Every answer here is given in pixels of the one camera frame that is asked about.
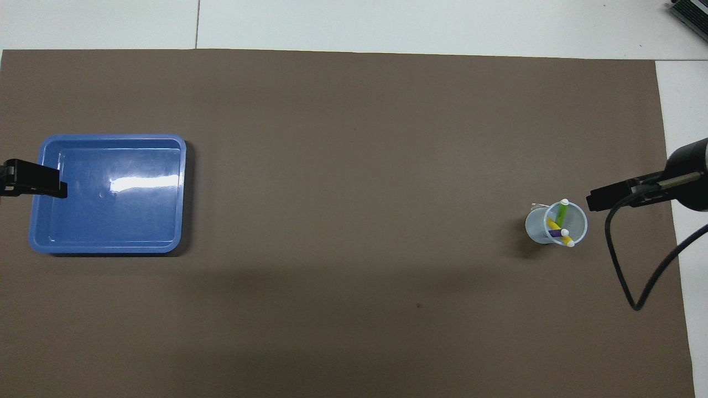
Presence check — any grey ribbed metal object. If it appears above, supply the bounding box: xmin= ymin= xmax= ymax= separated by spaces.
xmin=668 ymin=0 xmax=708 ymax=35

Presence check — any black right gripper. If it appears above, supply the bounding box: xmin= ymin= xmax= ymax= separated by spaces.
xmin=586 ymin=138 xmax=708 ymax=212

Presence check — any brown table mat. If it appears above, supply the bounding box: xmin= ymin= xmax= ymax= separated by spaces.
xmin=0 ymin=49 xmax=696 ymax=398

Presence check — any yellow marker pen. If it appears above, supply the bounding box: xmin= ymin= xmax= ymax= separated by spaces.
xmin=546 ymin=218 xmax=575 ymax=248

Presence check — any translucent plastic pen cup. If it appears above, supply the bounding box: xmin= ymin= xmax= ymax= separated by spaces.
xmin=525 ymin=201 xmax=588 ymax=247

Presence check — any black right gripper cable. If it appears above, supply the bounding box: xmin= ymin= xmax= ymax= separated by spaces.
xmin=605 ymin=172 xmax=708 ymax=311

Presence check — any blue plastic tray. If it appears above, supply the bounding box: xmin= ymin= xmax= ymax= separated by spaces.
xmin=29 ymin=134 xmax=187 ymax=255

